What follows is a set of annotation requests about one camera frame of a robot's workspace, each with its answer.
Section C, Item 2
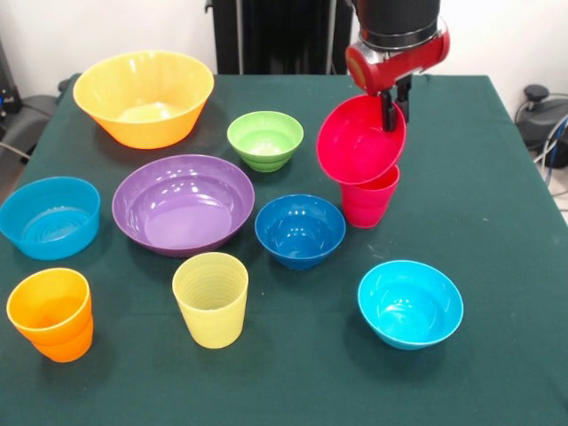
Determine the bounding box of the large purple bowl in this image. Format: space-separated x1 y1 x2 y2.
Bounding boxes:
111 154 256 258

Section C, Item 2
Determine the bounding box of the large orange bowl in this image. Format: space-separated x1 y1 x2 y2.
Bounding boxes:
72 50 216 151

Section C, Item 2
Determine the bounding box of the yellow-green cup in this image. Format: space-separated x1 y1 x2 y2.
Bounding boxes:
171 251 250 351

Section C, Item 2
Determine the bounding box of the blue ribbed bowl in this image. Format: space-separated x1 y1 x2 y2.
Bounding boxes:
0 176 102 262

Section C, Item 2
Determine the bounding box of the red-pink cup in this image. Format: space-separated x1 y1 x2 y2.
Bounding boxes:
340 164 401 230

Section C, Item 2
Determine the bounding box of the black device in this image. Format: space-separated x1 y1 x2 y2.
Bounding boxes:
0 39 23 121

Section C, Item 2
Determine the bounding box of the cyan bowl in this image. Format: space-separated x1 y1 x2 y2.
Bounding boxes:
357 260 465 351

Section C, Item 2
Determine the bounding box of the grey pedestal foot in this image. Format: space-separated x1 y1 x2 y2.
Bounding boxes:
514 85 568 150
8 79 72 152

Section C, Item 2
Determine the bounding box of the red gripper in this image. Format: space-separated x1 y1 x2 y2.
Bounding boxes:
345 20 452 133

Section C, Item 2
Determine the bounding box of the dark blue bowl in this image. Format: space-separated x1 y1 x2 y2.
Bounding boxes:
254 193 347 272

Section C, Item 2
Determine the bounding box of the green bowl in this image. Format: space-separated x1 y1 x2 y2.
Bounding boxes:
226 110 305 173

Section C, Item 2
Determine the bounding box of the red-pink bowl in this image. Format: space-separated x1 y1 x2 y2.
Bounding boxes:
316 94 408 186

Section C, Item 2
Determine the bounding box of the orange cup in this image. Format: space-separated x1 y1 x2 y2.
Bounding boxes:
5 266 95 364

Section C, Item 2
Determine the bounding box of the dark green tablecloth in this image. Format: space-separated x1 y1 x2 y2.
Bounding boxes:
0 73 568 426

